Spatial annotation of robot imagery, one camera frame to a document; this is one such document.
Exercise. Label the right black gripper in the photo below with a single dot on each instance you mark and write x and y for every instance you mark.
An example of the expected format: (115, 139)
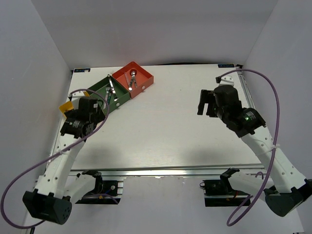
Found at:
(206, 97)

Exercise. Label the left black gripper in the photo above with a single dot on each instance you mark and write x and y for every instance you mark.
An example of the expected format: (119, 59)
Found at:
(99, 116)

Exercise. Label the pink handled fork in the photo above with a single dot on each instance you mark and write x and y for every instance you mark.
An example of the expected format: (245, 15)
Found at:
(106, 96)

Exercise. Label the silver fork bent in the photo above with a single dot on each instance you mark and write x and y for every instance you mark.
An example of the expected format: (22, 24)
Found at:
(114, 94)

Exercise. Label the silver fork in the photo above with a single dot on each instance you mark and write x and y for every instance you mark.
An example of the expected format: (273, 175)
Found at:
(111, 83)

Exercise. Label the pink handled spoon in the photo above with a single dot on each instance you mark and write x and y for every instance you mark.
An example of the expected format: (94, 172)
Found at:
(127, 80)

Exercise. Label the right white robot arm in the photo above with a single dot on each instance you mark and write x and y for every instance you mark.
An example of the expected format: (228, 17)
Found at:
(286, 187)

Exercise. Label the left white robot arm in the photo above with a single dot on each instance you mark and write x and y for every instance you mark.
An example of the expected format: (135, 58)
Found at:
(51, 200)

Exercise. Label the yellow tray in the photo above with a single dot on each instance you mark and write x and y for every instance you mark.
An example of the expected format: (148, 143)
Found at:
(72, 102)

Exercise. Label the blue table label sticker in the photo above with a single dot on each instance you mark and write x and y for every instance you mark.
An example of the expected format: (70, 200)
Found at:
(226, 65)

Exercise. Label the green tray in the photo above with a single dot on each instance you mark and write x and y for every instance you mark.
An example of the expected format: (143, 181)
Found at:
(122, 94)

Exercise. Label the red tray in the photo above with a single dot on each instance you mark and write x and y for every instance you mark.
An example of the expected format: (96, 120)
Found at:
(143, 78)

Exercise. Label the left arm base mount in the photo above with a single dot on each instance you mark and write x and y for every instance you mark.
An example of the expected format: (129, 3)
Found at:
(108, 192)

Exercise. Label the aluminium table frame rail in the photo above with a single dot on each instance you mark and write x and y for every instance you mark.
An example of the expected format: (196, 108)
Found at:
(196, 171)

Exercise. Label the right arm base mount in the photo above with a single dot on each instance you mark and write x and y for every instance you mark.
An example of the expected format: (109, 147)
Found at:
(219, 193)

